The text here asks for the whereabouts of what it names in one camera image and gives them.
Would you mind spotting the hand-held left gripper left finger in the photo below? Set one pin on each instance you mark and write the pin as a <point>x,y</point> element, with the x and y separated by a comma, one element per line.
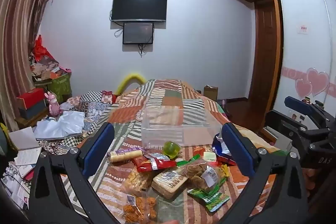
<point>101,142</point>

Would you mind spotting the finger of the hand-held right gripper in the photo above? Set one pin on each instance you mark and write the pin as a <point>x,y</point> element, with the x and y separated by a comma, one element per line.
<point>278,124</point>
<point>296,103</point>

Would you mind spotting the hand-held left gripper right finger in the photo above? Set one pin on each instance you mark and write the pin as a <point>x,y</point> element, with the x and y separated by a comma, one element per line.
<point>236,148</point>

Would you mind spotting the green trimmed cookie bag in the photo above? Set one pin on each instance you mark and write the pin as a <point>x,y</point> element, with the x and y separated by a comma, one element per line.
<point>195,170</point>

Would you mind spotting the red snack packet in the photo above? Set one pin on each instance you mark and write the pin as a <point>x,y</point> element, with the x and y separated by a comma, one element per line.
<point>149,162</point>

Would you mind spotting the clear pastry biscuit packet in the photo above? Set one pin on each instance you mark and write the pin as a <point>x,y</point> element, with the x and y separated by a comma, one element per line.
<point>136,182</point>

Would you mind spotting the green snack packet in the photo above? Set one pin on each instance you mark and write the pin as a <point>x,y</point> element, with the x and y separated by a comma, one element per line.
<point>210,197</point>

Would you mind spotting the clear plastic container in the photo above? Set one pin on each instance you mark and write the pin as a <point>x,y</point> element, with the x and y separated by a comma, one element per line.
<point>157,132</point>

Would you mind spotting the orange fried snack packet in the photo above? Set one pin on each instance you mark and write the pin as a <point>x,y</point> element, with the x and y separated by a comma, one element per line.
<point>136,211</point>

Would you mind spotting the tan cracker pack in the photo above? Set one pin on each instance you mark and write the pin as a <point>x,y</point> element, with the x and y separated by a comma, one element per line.
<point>168,183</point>

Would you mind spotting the person's right hand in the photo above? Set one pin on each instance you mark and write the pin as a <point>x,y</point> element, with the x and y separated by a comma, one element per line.
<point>309,176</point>

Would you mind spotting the blue chip bag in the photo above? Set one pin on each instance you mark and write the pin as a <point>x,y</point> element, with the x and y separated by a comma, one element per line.
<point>220,148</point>

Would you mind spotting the purple wrapped roll cake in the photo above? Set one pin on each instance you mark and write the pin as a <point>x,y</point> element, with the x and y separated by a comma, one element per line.
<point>126,155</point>

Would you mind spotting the white heart sticker sliding door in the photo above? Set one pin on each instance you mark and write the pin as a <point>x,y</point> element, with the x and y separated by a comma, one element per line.
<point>302,56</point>

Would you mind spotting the brown wooden door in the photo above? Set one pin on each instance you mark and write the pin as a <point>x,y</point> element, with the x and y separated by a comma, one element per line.
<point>262,56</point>

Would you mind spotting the pink plush rabbit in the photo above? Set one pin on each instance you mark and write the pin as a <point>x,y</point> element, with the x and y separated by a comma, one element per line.
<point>53,106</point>

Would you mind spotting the brown cardboard box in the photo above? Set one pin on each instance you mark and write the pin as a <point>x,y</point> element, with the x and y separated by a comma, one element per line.
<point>210,92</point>

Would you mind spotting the yellow foam tube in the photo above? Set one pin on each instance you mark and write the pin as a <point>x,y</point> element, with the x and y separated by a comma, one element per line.
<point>123,83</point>

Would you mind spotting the green jelly cup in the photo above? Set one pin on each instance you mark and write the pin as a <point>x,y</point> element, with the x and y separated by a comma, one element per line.
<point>172,149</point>

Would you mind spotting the green box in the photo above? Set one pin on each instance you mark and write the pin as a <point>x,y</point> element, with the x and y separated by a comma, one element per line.
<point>60,86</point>

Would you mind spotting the grey box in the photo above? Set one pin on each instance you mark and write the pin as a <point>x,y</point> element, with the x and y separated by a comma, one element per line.
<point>34,109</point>

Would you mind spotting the patchwork blanket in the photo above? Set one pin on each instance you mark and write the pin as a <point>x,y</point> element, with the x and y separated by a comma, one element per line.
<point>162,98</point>

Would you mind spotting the white paper sheet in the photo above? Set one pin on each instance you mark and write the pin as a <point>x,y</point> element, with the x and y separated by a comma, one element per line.
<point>22,138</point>

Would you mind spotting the red box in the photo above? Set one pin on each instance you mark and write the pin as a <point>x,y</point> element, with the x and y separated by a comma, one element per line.
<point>30,98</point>

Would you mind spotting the pile of books and papers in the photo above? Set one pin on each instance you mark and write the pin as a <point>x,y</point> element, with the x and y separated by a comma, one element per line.
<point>21,169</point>

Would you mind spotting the pile of colourful clutter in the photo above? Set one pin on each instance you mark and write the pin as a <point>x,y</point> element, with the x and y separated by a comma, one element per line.
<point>42,61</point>

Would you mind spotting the striped brown curtain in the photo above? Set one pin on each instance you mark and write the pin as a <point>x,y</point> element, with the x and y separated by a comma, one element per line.
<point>15,29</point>

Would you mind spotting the small black wall monitor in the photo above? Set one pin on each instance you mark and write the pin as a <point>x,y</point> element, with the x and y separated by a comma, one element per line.
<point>138,32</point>

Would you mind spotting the black wall television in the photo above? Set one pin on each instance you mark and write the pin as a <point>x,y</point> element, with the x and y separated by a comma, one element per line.
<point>139,6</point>

